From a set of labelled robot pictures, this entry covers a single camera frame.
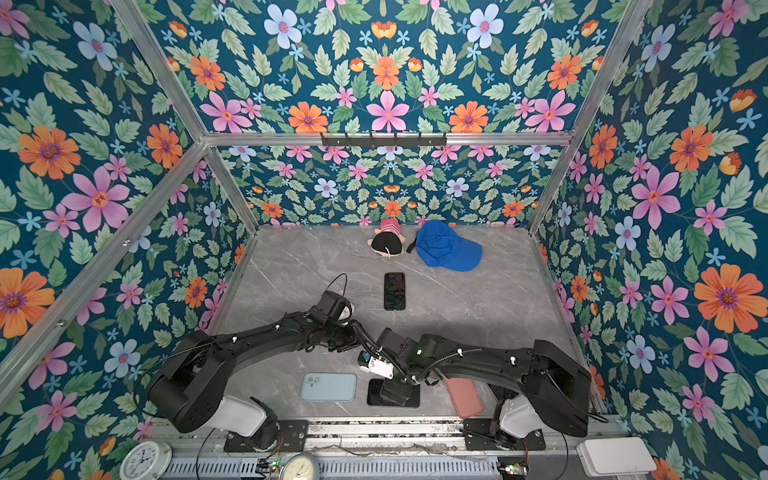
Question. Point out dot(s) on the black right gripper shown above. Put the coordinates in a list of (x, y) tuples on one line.
[(395, 393)]

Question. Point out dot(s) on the light blue phone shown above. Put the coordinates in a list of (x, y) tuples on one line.
[(329, 387)]

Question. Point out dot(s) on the black smartphone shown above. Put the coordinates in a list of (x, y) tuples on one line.
[(395, 290)]

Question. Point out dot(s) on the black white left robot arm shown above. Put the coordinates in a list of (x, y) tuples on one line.
[(189, 388)]

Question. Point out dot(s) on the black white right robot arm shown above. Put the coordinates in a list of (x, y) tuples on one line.
[(549, 385)]

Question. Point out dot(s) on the pink phone case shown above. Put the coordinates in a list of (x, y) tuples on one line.
[(464, 396)]

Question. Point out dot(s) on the plush doll pink striped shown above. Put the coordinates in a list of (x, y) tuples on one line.
[(388, 240)]

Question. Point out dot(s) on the blue baseball cap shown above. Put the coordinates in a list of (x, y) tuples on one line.
[(439, 246)]

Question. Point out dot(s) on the round timer gauge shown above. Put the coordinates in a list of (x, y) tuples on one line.
[(300, 467)]

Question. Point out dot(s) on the white rectangular box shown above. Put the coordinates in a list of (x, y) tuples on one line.
[(603, 457)]

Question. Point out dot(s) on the white vented strip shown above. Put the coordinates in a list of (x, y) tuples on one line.
[(340, 468)]

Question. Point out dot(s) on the white round clock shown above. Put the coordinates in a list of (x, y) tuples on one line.
[(147, 460)]

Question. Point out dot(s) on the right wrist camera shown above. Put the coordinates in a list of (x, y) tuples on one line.
[(373, 365)]

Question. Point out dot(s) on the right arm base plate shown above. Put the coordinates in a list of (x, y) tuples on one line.
[(480, 435)]

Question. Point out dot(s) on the aluminium front rail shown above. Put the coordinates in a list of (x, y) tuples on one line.
[(387, 434)]

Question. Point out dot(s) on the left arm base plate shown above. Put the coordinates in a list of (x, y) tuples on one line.
[(294, 436)]

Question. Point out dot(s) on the black hook rail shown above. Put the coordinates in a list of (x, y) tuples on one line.
[(371, 140)]

